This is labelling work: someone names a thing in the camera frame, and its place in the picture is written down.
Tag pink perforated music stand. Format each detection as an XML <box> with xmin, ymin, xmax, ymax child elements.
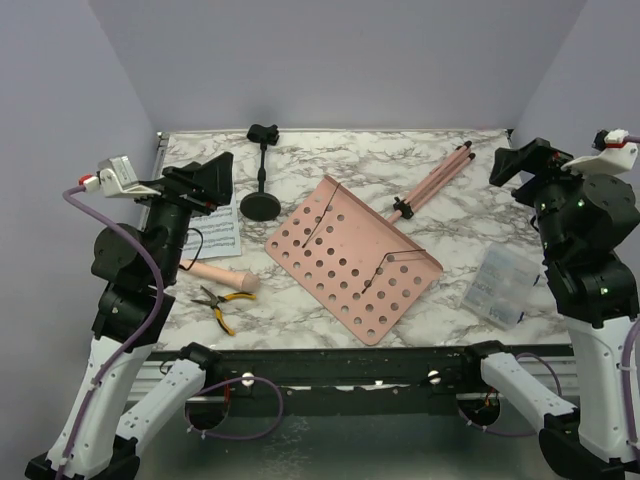
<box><xmin>265</xmin><ymin>141</ymin><xmax>475</xmax><ymax>346</ymax></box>

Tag yellow handled pliers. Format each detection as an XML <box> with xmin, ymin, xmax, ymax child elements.
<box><xmin>189</xmin><ymin>284</ymin><xmax>257</xmax><ymax>337</ymax></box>

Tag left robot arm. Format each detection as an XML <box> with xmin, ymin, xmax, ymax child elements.
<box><xmin>25</xmin><ymin>152</ymin><xmax>234</xmax><ymax>479</ymax></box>

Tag clear plastic compartment box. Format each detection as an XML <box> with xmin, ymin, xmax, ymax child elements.
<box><xmin>460</xmin><ymin>243</ymin><xmax>540</xmax><ymax>330</ymax></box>

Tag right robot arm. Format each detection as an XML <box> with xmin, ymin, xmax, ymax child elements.
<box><xmin>459</xmin><ymin>129</ymin><xmax>639</xmax><ymax>479</ymax></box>

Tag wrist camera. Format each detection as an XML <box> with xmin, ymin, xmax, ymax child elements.
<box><xmin>561</xmin><ymin>129</ymin><xmax>639</xmax><ymax>176</ymax></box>
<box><xmin>78</xmin><ymin>155</ymin><xmax>160</xmax><ymax>200</ymax></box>

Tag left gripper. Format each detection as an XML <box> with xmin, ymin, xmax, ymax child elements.
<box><xmin>127</xmin><ymin>150</ymin><xmax>235</xmax><ymax>282</ymax></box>

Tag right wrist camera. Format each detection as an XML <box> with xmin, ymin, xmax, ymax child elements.
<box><xmin>561</xmin><ymin>129</ymin><xmax>639</xmax><ymax>176</ymax></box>

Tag black microphone desk stand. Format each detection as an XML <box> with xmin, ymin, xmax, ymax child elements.
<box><xmin>240</xmin><ymin>124</ymin><xmax>281</xmax><ymax>222</ymax></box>

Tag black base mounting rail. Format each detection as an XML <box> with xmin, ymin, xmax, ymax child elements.
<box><xmin>149</xmin><ymin>342</ymin><xmax>576</xmax><ymax>416</ymax></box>

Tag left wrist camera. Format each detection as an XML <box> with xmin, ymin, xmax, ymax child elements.
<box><xmin>78</xmin><ymin>155</ymin><xmax>160</xmax><ymax>200</ymax></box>

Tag sheet music paper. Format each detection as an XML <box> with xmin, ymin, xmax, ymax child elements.
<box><xmin>182</xmin><ymin>194</ymin><xmax>242</xmax><ymax>260</ymax></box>

